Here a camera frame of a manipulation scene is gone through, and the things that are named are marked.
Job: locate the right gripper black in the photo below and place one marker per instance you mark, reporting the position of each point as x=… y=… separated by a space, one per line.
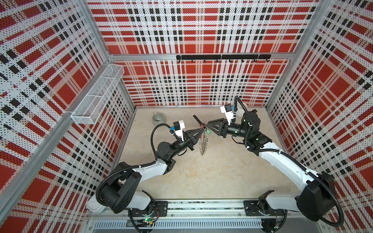
x=223 y=127

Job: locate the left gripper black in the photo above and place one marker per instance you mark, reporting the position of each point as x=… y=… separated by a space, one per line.
x=192 y=132

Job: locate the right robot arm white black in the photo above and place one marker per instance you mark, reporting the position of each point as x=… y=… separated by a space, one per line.
x=316 y=199

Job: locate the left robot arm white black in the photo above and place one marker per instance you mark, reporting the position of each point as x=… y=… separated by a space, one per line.
x=119 y=191

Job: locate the black wrist watch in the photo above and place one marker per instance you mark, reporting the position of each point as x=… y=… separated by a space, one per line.
x=203 y=125

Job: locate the white ceramic mug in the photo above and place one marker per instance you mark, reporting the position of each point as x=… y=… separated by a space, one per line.
x=240 y=110

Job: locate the grey ribbed ceramic cup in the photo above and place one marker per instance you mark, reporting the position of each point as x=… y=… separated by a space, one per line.
x=158 y=118

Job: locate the white object beside base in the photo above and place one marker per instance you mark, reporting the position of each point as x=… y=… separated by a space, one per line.
x=94 y=206

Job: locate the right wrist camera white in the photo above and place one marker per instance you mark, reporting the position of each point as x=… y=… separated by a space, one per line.
x=229 y=112

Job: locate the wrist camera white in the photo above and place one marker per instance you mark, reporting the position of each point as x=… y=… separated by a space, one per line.
x=229 y=112
x=178 y=128

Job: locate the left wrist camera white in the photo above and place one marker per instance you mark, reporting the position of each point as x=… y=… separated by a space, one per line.
x=178 y=128

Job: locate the black hook rail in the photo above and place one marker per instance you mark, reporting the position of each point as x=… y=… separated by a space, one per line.
x=253 y=57

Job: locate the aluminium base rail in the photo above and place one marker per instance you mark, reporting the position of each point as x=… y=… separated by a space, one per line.
x=225 y=216

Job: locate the white wire mesh basket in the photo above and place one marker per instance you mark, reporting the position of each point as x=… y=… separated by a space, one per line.
x=91 y=107

